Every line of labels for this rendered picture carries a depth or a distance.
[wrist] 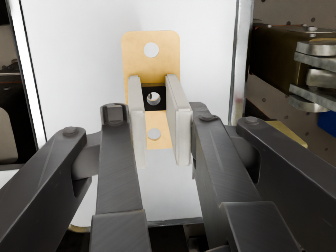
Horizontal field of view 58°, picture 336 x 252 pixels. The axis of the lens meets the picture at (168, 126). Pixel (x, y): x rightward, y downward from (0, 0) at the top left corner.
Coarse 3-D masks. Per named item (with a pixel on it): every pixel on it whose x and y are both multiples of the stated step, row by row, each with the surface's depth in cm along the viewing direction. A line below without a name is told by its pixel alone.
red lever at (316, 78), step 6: (312, 66) 25; (312, 72) 24; (318, 72) 24; (324, 72) 24; (330, 72) 24; (306, 78) 25; (312, 78) 25; (318, 78) 24; (324, 78) 24; (330, 78) 24; (306, 84) 25; (312, 84) 25; (318, 84) 25; (324, 84) 24; (330, 84) 24
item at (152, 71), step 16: (128, 32) 19; (144, 32) 19; (160, 32) 19; (176, 32) 19; (128, 48) 19; (160, 48) 20; (176, 48) 20; (128, 64) 20; (144, 64) 20; (160, 64) 20; (176, 64) 20; (144, 80) 20; (160, 80) 20; (144, 96) 20; (160, 96) 20; (160, 112) 21; (160, 128) 22; (160, 144) 22
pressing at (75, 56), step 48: (48, 0) 26; (96, 0) 27; (144, 0) 27; (192, 0) 28; (240, 0) 28; (48, 48) 28; (96, 48) 28; (144, 48) 29; (192, 48) 29; (240, 48) 29; (48, 96) 30; (96, 96) 30; (192, 96) 31; (240, 96) 31; (96, 192) 34; (144, 192) 35; (192, 192) 36
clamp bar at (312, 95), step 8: (296, 56) 26; (304, 56) 25; (312, 56) 24; (320, 56) 24; (328, 56) 23; (312, 64) 24; (320, 64) 23; (328, 64) 22; (296, 88) 26; (304, 88) 25; (328, 88) 25; (304, 96) 25; (312, 96) 24; (320, 96) 24; (328, 96) 23; (320, 104) 24; (328, 104) 23
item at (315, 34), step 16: (256, 32) 35; (272, 32) 32; (288, 32) 29; (304, 32) 29; (320, 32) 28; (256, 48) 35; (272, 48) 31; (288, 48) 28; (256, 64) 35; (272, 64) 31; (288, 64) 28; (304, 64) 26; (272, 80) 31; (288, 80) 28; (304, 80) 26
